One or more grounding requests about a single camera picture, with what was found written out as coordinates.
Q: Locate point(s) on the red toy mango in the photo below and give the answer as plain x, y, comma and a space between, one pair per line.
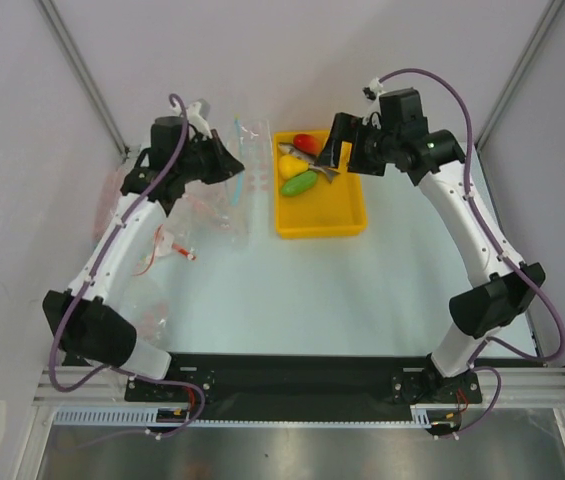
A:
308, 144

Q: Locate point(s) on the yellow plastic tray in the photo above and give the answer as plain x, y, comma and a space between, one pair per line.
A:
329, 209

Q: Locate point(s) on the pile of spare zip bags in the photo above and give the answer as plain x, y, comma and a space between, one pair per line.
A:
144, 303

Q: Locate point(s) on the yellow toy pear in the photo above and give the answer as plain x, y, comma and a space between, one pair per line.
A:
290, 166

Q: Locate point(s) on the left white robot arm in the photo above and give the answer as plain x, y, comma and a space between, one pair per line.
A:
84, 318

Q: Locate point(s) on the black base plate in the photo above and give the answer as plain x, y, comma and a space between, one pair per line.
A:
311, 386

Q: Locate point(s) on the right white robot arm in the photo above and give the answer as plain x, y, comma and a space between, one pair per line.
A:
396, 132

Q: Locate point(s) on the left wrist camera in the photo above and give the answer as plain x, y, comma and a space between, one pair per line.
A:
199, 111

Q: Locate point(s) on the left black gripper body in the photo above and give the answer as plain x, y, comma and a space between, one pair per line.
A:
201, 162

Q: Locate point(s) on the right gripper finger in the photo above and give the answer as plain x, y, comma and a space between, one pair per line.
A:
330, 154
345, 155

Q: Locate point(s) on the grey toy fish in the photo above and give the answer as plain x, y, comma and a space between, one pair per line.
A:
289, 149

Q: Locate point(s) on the clear blue-zipper bag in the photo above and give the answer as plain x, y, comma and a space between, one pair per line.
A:
222, 213

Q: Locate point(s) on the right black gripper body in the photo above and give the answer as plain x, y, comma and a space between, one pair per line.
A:
357, 154

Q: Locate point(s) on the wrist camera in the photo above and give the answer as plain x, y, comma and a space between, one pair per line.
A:
372, 92
199, 111

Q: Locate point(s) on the green toy cucumber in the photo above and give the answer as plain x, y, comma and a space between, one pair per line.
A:
299, 184

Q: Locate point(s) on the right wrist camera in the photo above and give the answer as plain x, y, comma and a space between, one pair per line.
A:
372, 92

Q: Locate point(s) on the white slotted cable duct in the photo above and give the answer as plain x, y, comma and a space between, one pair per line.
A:
170, 417

